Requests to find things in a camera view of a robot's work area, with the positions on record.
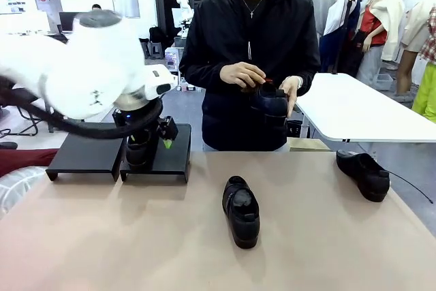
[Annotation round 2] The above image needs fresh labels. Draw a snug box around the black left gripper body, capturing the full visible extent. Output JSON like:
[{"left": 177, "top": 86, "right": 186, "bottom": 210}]
[{"left": 113, "top": 108, "right": 164, "bottom": 135}]

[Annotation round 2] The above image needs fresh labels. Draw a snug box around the black leather buckle shoe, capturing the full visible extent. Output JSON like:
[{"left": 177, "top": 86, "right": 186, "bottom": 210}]
[
  {"left": 250, "top": 82, "right": 290, "bottom": 127},
  {"left": 335, "top": 149, "right": 391, "bottom": 202},
  {"left": 125, "top": 129, "right": 159, "bottom": 170}
]

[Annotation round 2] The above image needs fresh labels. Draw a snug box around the black shoe with paper stuffing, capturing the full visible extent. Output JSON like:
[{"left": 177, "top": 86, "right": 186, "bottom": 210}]
[{"left": 222, "top": 174, "right": 262, "bottom": 250}]

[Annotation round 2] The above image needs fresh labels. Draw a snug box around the person's left forearm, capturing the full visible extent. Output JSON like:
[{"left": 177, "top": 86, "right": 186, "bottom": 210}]
[{"left": 295, "top": 50, "right": 322, "bottom": 101}]

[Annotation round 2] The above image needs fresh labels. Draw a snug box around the person's right forearm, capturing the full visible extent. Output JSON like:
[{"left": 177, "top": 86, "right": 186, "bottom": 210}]
[{"left": 179, "top": 54, "right": 225, "bottom": 91}]

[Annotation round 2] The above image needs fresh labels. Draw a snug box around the black metal shoe stand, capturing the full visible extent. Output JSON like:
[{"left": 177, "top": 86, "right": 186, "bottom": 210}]
[
  {"left": 46, "top": 132, "right": 124, "bottom": 183},
  {"left": 119, "top": 123, "right": 193, "bottom": 183}
]

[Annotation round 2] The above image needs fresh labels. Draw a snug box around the person's right hand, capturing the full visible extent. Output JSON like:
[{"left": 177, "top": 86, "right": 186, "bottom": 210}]
[{"left": 219, "top": 61, "right": 267, "bottom": 88}]

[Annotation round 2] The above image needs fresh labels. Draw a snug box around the person's left hand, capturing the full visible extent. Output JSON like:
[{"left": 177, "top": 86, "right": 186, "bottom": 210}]
[{"left": 279, "top": 76, "right": 302, "bottom": 118}]

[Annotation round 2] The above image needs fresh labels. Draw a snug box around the computer case with lights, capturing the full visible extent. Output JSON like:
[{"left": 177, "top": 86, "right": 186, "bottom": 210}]
[{"left": 164, "top": 48, "right": 181, "bottom": 74}]

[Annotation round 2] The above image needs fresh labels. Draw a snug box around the black backpack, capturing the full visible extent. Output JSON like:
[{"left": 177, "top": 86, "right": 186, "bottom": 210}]
[{"left": 149, "top": 26, "right": 168, "bottom": 45}]

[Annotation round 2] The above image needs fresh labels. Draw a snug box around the dark red cloth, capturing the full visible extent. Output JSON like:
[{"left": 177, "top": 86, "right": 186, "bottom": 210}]
[{"left": 0, "top": 147, "right": 59, "bottom": 179}]

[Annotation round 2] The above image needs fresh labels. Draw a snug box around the black computer monitor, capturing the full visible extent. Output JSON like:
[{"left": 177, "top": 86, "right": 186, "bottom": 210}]
[{"left": 59, "top": 12, "right": 81, "bottom": 35}]

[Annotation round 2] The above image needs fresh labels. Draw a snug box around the person in black jacket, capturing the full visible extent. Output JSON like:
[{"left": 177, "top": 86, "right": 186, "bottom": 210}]
[{"left": 178, "top": 0, "right": 322, "bottom": 152}]

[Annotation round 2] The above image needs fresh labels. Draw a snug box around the black plastic crate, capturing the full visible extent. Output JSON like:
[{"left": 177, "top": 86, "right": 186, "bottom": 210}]
[{"left": 287, "top": 119, "right": 303, "bottom": 139}]

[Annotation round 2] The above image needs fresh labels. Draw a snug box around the white monitor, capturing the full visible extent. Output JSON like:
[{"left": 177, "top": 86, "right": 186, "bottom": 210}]
[
  {"left": 22, "top": 11, "right": 51, "bottom": 33},
  {"left": 0, "top": 13, "right": 27, "bottom": 35}
]

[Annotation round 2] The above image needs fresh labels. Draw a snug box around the grey cabinet with red sign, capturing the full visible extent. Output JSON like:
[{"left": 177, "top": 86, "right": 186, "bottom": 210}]
[{"left": 33, "top": 0, "right": 64, "bottom": 33}]

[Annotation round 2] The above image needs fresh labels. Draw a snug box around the brown cardboard box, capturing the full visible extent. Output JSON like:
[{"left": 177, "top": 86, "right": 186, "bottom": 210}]
[{"left": 289, "top": 137, "right": 332, "bottom": 153}]

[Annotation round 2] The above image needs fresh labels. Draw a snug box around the white table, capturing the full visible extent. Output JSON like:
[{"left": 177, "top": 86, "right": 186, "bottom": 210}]
[{"left": 294, "top": 72, "right": 436, "bottom": 142}]

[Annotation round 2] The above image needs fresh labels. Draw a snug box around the mannequin in grey shirt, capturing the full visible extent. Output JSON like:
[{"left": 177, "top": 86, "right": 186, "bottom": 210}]
[{"left": 309, "top": 0, "right": 339, "bottom": 38}]

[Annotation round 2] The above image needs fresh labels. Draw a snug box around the mannequin in white navy jacket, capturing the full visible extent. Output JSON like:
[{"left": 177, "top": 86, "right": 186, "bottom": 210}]
[{"left": 320, "top": 0, "right": 362, "bottom": 74}]

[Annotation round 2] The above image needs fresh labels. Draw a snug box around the black tripod pole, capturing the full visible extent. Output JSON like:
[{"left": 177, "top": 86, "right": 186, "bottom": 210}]
[{"left": 332, "top": 0, "right": 357, "bottom": 76}]

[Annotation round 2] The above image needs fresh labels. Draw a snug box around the grey storage crate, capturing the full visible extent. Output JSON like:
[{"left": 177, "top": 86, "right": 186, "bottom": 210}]
[{"left": 375, "top": 74, "right": 393, "bottom": 91}]

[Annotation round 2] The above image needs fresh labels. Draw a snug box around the mannequin in red top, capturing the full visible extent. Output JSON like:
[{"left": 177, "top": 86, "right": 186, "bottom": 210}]
[{"left": 356, "top": 0, "right": 406, "bottom": 80}]

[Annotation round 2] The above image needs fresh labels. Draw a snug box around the mannequin in neon yellow trousers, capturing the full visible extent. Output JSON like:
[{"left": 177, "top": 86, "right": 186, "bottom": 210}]
[{"left": 411, "top": 7, "right": 436, "bottom": 124}]

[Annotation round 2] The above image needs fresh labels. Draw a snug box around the mannequin with bucket hat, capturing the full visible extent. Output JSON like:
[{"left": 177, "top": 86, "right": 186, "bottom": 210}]
[{"left": 396, "top": 0, "right": 436, "bottom": 101}]

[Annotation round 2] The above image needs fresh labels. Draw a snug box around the black sleeved left arm cable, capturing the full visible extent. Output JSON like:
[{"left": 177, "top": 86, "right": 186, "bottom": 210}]
[{"left": 0, "top": 76, "right": 165, "bottom": 140}]

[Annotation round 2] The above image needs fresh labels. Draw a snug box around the silver cross necklace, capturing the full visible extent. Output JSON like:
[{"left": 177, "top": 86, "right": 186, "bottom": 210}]
[{"left": 240, "top": 0, "right": 268, "bottom": 19}]

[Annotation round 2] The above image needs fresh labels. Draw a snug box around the thin black cable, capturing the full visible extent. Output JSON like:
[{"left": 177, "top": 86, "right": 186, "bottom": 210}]
[{"left": 388, "top": 169, "right": 436, "bottom": 202}]

